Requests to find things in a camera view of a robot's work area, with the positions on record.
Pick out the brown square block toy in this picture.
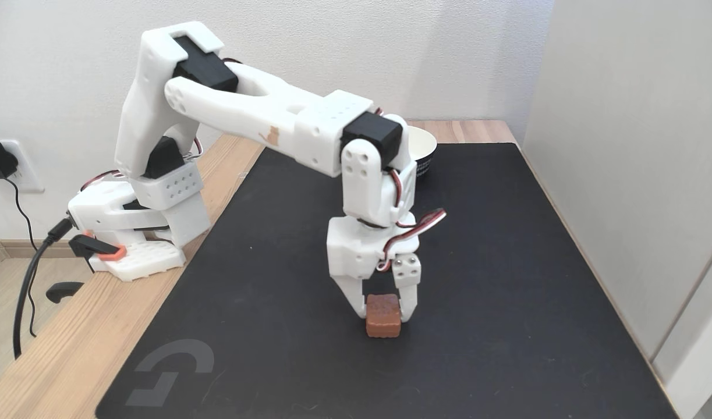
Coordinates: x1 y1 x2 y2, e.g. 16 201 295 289
366 294 403 339

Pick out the dark blue paper bowl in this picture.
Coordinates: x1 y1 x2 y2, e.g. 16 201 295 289
406 125 438 179

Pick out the black desk mat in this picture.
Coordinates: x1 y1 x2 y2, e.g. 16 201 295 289
95 143 679 419

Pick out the black and orange table clamp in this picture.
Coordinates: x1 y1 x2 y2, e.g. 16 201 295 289
46 231 128 304

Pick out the red white servo wire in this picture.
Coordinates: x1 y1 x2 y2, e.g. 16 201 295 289
376 208 448 273

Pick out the thick black cable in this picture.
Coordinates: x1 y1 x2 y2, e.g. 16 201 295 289
13 218 75 359

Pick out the white wall outlet plate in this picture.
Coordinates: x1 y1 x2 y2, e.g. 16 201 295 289
0 139 45 194

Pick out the thin black cable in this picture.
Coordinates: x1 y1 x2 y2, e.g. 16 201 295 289
3 176 38 338

